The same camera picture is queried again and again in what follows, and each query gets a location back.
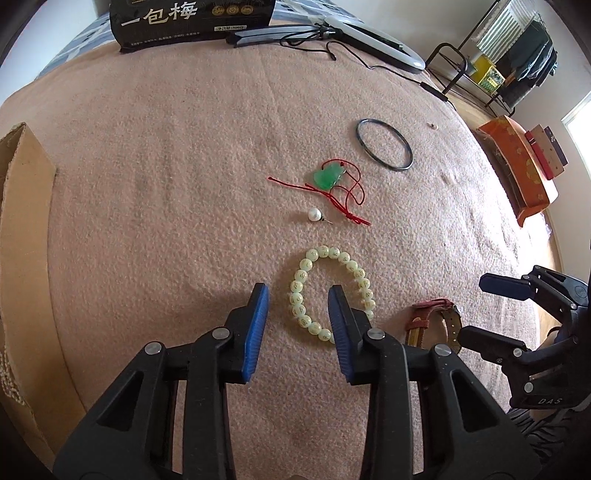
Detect pale green bead bracelet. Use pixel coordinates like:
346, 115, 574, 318
288, 247, 376, 344

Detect stack of flat boxes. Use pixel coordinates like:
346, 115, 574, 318
525, 124, 568, 179

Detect white radiator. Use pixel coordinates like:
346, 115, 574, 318
478, 0, 532, 51

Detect black white striped cloth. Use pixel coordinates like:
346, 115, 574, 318
508, 406, 591, 480

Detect yellow green box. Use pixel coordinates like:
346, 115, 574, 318
471, 55, 505, 95

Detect black metal chair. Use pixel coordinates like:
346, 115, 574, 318
425, 42, 468, 93

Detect green jade pendant red cord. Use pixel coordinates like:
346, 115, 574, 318
268, 158, 372, 227

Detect pink blanket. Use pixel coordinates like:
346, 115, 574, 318
0, 16, 561, 480

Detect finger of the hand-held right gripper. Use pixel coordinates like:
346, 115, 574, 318
479, 265, 583, 311
457, 325, 561, 384

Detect brown cardboard box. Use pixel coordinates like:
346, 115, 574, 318
0, 122, 88, 462

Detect white ring light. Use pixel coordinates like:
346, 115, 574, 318
279, 0, 426, 75

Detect dark hanging clothes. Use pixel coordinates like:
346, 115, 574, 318
501, 18, 560, 107

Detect brown leather strap watch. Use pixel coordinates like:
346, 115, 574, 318
405, 298, 463, 357

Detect white pearl strand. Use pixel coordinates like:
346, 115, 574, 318
0, 346, 27, 407

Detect black clothes rack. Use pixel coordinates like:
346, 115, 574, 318
462, 0, 561, 118

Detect blue patterned bedsheet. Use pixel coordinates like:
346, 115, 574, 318
39, 11, 116, 84

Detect window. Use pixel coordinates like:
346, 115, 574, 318
561, 92, 591, 176

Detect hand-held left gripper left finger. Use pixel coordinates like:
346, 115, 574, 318
53, 282, 270, 480

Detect dark thin bangle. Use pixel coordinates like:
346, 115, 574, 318
355, 119, 413, 172

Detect black printed carton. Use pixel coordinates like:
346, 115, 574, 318
110, 0, 276, 53

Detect silver black folded stand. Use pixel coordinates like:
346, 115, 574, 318
226, 24, 338, 48

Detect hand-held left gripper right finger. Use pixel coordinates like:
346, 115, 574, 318
327, 285, 542, 480

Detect orange patterned gift box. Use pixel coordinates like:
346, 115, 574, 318
475, 115, 559, 227

